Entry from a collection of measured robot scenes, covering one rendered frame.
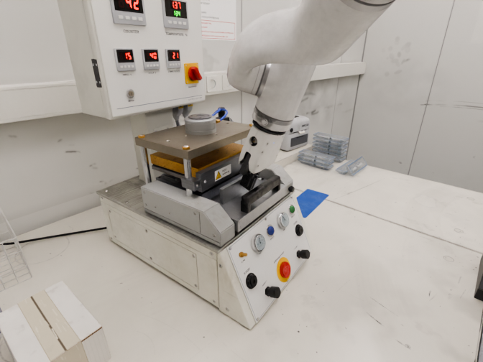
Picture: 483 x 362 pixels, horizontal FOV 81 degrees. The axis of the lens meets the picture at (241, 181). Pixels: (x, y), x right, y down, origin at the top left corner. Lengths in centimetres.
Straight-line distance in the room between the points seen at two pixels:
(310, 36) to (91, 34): 48
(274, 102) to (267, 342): 48
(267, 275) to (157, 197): 32
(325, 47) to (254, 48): 11
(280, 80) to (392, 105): 246
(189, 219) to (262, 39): 38
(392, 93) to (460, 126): 59
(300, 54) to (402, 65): 251
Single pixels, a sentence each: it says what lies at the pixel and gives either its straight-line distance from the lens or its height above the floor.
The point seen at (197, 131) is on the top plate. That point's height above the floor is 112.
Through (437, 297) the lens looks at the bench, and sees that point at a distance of 89.
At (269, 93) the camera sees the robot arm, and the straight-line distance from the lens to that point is 55.
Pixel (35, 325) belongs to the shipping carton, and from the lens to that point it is 70.
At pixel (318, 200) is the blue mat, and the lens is 119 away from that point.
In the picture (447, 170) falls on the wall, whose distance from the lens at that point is 298.
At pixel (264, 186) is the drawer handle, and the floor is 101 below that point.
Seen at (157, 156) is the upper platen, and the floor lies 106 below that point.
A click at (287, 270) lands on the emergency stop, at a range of 76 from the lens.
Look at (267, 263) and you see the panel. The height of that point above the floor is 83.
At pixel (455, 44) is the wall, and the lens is 286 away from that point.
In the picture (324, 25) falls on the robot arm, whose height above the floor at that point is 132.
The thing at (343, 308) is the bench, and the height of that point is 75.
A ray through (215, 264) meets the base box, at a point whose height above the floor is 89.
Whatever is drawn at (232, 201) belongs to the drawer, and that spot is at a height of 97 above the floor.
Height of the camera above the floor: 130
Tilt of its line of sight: 25 degrees down
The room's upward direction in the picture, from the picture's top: straight up
